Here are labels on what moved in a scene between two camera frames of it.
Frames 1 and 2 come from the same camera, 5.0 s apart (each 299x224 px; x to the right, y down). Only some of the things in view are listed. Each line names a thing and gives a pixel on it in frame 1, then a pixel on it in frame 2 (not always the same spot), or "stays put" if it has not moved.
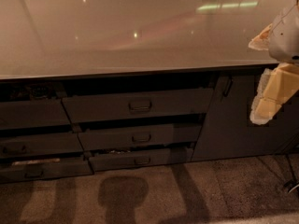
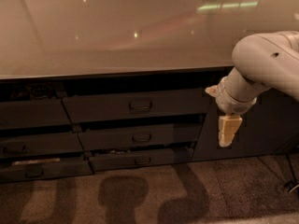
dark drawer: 23,114 stays put
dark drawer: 44,171 stays put
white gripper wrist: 286,37 to 231,104
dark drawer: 118,136 stays put
